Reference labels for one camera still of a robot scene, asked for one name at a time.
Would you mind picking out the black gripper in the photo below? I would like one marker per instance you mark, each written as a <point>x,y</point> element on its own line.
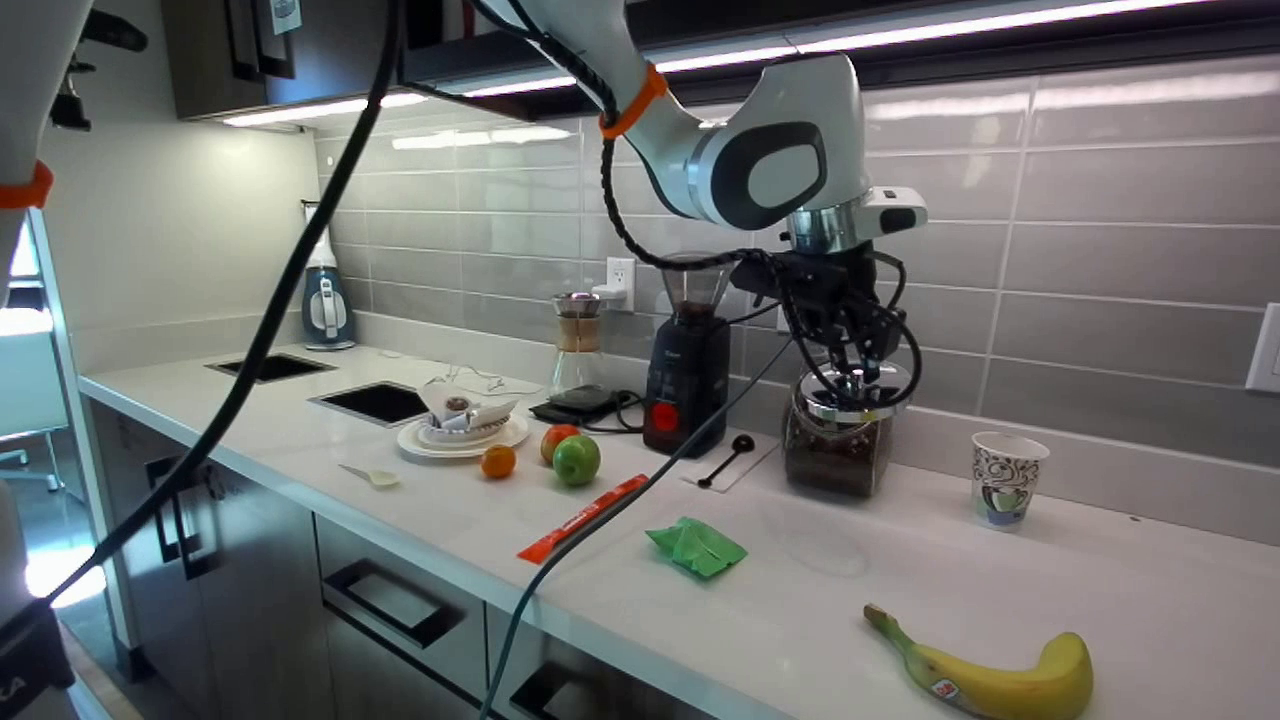
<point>826,287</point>

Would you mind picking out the green apple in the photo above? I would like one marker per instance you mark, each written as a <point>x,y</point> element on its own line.
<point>577,463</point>

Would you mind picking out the yellow banana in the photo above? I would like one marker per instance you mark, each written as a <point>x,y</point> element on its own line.
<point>1002,681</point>

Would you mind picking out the red-orange round fruit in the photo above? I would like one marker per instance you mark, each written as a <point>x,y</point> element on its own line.
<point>552,436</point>

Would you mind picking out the patterned paper cup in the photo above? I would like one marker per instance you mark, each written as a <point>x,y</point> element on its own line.
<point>1010,476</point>

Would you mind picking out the white plate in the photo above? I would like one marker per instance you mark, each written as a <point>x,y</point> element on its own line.
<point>503,436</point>

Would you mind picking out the green packet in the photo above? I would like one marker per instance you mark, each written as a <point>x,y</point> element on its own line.
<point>696,549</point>

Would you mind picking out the silver jar lid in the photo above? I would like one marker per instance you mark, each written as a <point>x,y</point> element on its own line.
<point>840,408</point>

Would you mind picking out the glass pour-over carafe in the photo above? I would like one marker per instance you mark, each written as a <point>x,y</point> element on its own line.
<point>577,347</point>

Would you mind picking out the black coffee scale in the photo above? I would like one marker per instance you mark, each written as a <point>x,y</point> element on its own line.
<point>584,400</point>

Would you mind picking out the striped patterned bowl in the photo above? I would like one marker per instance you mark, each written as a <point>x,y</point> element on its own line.
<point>463,426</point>

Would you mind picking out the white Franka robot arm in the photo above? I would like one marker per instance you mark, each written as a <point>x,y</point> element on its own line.
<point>802,85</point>

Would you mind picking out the black coffee grinder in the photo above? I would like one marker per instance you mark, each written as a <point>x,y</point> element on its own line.
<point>684,374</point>

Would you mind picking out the under-cabinet light strip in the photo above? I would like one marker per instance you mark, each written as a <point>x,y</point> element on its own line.
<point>320,109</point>

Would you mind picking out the grey lower cabinet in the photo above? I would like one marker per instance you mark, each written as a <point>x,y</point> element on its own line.
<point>267,585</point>

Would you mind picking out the small orange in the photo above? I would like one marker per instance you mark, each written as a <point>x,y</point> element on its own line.
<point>499,463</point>

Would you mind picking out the white spoon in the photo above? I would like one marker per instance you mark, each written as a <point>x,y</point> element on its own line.
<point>369,472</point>

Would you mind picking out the dark upper cabinet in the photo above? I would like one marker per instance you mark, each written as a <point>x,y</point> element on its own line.
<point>200,53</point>

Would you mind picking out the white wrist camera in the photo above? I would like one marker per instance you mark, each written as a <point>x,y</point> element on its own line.
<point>891,215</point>

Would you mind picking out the red flat strip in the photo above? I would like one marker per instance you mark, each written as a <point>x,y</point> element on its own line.
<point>581,520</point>

